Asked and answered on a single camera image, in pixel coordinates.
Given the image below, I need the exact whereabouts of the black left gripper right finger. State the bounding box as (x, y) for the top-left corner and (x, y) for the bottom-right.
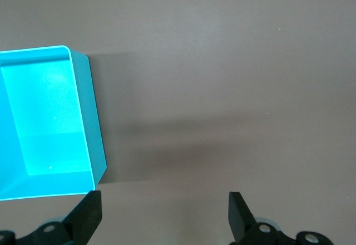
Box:
(228, 191), (297, 245)

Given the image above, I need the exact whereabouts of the teal plastic bin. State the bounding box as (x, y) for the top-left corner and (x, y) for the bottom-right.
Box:
(0, 45), (108, 201)

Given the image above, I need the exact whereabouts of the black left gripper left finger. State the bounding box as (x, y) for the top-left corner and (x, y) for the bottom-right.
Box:
(15, 190), (103, 245)

